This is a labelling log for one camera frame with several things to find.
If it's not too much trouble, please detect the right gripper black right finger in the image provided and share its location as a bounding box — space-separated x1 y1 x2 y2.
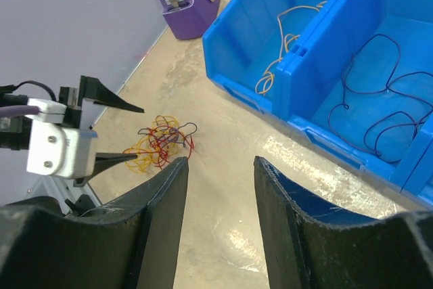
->
254 156 432 288

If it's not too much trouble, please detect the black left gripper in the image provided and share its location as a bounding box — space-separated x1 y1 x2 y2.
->
1 75 145 187

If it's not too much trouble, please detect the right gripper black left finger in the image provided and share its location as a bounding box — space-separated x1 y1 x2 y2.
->
1 157 189 288

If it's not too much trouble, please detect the coloured cable bundle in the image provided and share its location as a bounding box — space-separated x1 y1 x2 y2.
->
122 114 199 172

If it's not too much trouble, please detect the dark blue cable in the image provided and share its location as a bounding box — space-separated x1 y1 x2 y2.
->
327 33 433 164

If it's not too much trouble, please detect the yellow cable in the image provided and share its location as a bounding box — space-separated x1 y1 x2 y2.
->
254 0 328 96

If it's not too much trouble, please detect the blue three-compartment bin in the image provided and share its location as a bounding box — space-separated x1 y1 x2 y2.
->
203 0 432 207

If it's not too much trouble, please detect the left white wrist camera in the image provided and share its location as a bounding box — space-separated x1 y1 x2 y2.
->
26 98 97 179

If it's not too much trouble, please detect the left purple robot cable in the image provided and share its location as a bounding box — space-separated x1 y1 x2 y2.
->
0 105 41 119

